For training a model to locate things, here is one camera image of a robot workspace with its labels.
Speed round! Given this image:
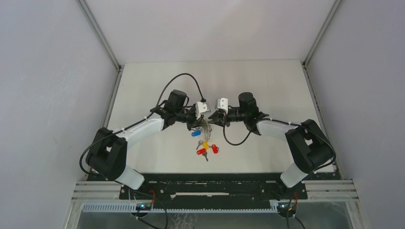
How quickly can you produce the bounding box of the red key tag left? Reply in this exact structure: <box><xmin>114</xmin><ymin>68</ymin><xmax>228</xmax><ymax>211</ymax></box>
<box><xmin>196</xmin><ymin>148</ymin><xmax>209</xmax><ymax>162</ymax></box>

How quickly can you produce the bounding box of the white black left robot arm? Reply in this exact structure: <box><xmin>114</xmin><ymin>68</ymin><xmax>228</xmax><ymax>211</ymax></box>
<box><xmin>79</xmin><ymin>90</ymin><xmax>207</xmax><ymax>199</ymax></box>

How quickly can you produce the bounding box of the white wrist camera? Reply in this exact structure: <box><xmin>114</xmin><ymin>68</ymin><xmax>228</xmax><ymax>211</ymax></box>
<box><xmin>195</xmin><ymin>102</ymin><xmax>211</xmax><ymax>116</ymax></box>
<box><xmin>215</xmin><ymin>98</ymin><xmax>228</xmax><ymax>114</ymax></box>

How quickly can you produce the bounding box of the large keyring with yellow handle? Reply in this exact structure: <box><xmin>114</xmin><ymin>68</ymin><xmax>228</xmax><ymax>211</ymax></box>
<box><xmin>201</xmin><ymin>124</ymin><xmax>212</xmax><ymax>142</ymax></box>

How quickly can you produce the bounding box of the black camera cable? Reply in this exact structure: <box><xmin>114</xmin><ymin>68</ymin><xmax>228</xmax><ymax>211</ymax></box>
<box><xmin>155</xmin><ymin>73</ymin><xmax>207</xmax><ymax>111</ymax></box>
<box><xmin>223</xmin><ymin>123</ymin><xmax>252</xmax><ymax>146</ymax></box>

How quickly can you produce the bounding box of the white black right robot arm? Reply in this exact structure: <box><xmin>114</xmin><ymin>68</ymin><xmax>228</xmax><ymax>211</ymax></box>
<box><xmin>208</xmin><ymin>92</ymin><xmax>336</xmax><ymax>198</ymax></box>

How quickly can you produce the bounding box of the black right camera cable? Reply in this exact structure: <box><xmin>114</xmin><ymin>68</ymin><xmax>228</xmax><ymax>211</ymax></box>
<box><xmin>223</xmin><ymin>123</ymin><xmax>252</xmax><ymax>146</ymax></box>

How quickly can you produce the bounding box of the white cable duct strip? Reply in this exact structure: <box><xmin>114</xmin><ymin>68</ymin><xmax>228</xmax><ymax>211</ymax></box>
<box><xmin>82</xmin><ymin>202</ymin><xmax>278</xmax><ymax>213</ymax></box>

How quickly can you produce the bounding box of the red key tag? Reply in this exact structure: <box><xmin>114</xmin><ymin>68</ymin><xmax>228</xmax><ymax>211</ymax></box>
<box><xmin>210</xmin><ymin>144</ymin><xmax>219</xmax><ymax>154</ymax></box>
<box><xmin>196</xmin><ymin>148</ymin><xmax>209</xmax><ymax>162</ymax></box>

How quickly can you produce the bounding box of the yellow tag loose key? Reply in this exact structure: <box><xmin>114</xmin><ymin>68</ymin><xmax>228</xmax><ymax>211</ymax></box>
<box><xmin>196</xmin><ymin>140</ymin><xmax>211</xmax><ymax>150</ymax></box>

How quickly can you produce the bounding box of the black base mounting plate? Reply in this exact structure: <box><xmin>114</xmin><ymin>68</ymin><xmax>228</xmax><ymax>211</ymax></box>
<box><xmin>119</xmin><ymin>173</ymin><xmax>308</xmax><ymax>209</ymax></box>

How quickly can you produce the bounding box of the blue key tag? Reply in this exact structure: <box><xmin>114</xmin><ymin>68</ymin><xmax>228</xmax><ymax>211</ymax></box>
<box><xmin>191</xmin><ymin>130</ymin><xmax>202</xmax><ymax>137</ymax></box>

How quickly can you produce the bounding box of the black left camera cable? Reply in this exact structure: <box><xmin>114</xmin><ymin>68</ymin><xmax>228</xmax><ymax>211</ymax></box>
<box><xmin>155</xmin><ymin>73</ymin><xmax>207</xmax><ymax>111</ymax></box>

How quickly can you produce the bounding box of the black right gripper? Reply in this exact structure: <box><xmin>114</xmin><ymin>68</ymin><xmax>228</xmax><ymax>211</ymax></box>
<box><xmin>208</xmin><ymin>108</ymin><xmax>247</xmax><ymax>127</ymax></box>

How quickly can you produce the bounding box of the red key tag right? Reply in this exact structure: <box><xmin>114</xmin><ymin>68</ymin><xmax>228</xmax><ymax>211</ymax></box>
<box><xmin>210</xmin><ymin>144</ymin><xmax>219</xmax><ymax>154</ymax></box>

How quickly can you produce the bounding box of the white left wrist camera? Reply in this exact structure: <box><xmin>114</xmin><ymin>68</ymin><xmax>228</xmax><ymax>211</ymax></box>
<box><xmin>195</xmin><ymin>102</ymin><xmax>211</xmax><ymax>116</ymax></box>

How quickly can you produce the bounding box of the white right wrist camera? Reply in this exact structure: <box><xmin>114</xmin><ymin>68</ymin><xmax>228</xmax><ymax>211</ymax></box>
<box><xmin>215</xmin><ymin>98</ymin><xmax>228</xmax><ymax>114</ymax></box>

